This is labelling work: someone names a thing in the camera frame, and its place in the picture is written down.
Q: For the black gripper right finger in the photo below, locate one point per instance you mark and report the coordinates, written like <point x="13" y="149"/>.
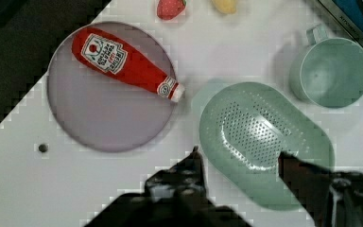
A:
<point x="331" y="198"/>

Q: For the yellow toy banana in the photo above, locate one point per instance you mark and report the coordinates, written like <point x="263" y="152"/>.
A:
<point x="225" y="6"/>

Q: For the red ketchup bottle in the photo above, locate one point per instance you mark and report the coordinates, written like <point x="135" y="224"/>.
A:
<point x="113" y="57"/>

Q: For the green plastic cup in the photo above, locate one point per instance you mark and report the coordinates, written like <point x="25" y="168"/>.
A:
<point x="329" y="71"/>

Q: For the round grey plate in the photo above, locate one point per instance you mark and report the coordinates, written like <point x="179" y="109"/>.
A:
<point x="99" y="112"/>

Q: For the red toy strawberry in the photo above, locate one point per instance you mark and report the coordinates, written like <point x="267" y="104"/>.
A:
<point x="169" y="9"/>

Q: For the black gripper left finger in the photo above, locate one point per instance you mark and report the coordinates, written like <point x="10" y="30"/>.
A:
<point x="187" y="174"/>

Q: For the green plastic strainer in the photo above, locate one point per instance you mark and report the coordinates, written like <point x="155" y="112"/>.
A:
<point x="242" y="130"/>

